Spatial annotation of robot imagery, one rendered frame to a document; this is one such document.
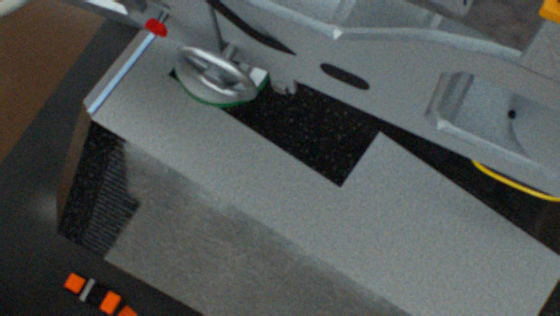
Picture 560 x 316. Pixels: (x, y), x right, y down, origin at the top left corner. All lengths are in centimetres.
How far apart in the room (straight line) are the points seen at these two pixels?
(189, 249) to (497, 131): 78
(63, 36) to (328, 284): 158
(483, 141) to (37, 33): 197
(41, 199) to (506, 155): 175
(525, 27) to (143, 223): 110
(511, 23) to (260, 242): 89
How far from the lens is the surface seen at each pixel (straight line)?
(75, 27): 279
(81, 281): 247
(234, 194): 156
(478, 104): 119
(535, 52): 82
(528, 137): 113
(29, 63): 279
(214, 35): 124
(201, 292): 172
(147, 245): 173
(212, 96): 160
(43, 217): 257
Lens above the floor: 237
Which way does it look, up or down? 73 degrees down
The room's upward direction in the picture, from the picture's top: 9 degrees counter-clockwise
